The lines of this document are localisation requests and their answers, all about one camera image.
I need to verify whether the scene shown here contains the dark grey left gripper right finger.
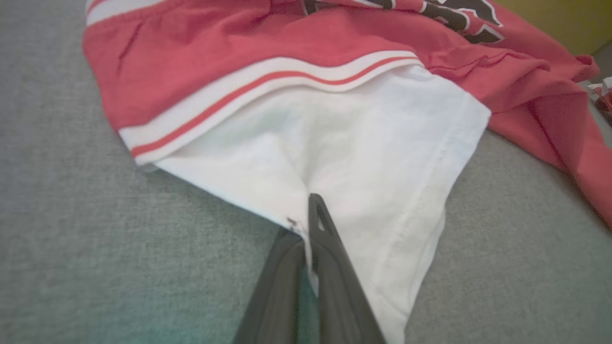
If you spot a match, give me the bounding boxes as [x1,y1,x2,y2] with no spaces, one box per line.
[308,193,386,344]

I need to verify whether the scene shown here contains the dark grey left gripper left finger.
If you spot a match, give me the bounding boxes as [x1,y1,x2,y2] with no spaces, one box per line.
[232,228,307,344]

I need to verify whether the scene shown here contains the red jersey with black numbers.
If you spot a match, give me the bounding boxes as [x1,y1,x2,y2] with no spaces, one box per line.
[82,0,612,344]

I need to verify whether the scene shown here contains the red shorts with white band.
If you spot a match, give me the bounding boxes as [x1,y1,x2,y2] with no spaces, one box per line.
[587,76,612,127]

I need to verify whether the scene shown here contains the grey sofa with yellow backrest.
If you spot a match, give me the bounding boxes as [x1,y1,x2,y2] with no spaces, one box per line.
[0,0,612,344]

